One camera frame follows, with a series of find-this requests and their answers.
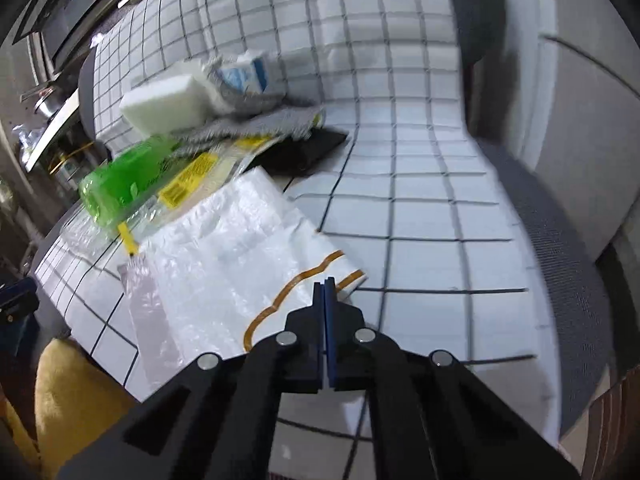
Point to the white checked blanket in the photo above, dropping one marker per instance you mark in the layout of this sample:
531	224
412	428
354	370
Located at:
425	210

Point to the brown cardboard box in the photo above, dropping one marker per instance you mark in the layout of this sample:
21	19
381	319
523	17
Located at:
612	430

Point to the white counter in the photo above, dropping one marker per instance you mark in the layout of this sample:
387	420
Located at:
55	127

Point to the blue box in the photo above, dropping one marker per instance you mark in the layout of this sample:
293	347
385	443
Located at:
17	315

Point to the white plastic bag orange trim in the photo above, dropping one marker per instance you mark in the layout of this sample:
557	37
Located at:
225	260

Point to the black flat pouch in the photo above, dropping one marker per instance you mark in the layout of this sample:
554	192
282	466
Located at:
310	152

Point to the grey fuzzy cloth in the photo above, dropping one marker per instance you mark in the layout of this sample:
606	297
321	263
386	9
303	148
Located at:
260	122

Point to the clear bag with yellow labels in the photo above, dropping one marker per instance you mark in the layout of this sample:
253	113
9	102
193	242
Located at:
200	172

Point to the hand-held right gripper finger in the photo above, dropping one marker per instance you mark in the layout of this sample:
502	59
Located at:
320	332
329	332

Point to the black television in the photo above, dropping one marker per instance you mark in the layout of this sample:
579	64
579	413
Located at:
75	15

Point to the metal pot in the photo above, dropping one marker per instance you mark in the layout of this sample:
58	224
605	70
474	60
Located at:
46	102

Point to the white foam sponge block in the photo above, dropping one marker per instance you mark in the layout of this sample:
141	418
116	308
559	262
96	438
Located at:
165	105

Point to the yellow cushion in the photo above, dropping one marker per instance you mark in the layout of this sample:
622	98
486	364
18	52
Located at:
70	400

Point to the blue and white carton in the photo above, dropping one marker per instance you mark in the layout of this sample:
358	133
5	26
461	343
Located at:
255	72

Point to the white cabinet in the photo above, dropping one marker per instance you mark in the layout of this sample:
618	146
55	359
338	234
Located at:
585	110

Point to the green plastic bottle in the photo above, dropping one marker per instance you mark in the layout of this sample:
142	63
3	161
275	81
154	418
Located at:
125	180

